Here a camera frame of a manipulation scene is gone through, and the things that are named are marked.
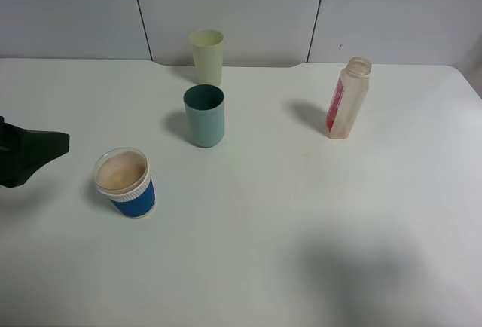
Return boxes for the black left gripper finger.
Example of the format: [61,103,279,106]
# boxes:
[0,116,70,188]

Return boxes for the pink label drink bottle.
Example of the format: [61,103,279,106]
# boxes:
[325,57,372,139]

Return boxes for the teal plastic cup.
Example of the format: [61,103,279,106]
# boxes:
[183,84,225,148]

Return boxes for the pale yellow plastic cup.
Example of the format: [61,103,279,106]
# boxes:
[189,29,224,87]

